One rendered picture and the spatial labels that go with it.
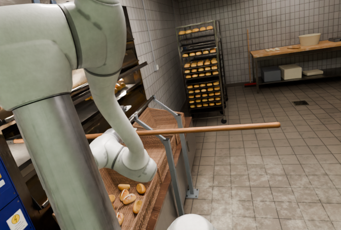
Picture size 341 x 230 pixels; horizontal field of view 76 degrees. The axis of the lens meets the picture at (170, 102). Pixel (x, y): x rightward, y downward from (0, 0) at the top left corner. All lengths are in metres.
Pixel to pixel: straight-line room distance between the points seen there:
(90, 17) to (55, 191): 0.32
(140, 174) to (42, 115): 0.54
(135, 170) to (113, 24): 0.56
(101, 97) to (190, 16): 5.56
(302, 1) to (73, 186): 6.14
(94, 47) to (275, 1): 5.83
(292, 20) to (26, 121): 6.07
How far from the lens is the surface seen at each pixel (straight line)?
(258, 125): 1.21
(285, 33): 6.22
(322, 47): 5.59
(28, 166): 1.46
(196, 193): 2.62
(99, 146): 0.90
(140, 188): 1.81
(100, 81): 0.58
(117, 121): 0.70
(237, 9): 6.05
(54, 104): 0.44
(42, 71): 0.43
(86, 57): 0.48
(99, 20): 0.46
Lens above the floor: 1.73
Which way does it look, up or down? 18 degrees down
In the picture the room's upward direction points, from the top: 11 degrees counter-clockwise
